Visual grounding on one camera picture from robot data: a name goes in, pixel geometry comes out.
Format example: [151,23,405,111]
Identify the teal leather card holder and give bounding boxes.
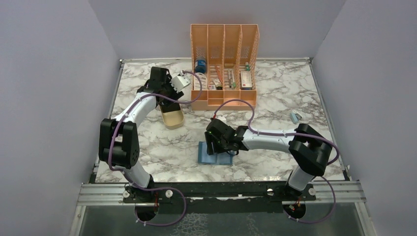
[197,142,234,165]

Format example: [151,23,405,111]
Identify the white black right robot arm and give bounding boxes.
[205,118,333,200]

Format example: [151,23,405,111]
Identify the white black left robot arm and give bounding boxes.
[98,67,188,202]

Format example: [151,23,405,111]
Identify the white rounded label card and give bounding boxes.
[193,72,207,90]

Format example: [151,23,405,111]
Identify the beige oval tray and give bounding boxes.
[159,103,184,129]

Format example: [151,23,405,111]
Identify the blue tape roll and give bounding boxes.
[194,59,207,74]

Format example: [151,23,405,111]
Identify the pens in organizer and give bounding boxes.
[227,69,236,89]

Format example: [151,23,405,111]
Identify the white red box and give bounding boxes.
[240,71,253,90]

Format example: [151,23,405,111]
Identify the orange desk file organizer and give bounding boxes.
[190,24,260,111]

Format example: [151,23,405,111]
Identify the light blue small clip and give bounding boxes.
[289,110,302,124]

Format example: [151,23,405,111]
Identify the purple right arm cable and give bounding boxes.
[212,99,341,225]

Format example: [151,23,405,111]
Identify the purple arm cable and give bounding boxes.
[212,99,341,225]
[107,70,204,228]

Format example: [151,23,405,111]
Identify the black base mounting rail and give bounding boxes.
[122,181,316,214]

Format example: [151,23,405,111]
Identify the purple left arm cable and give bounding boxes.
[107,70,204,228]

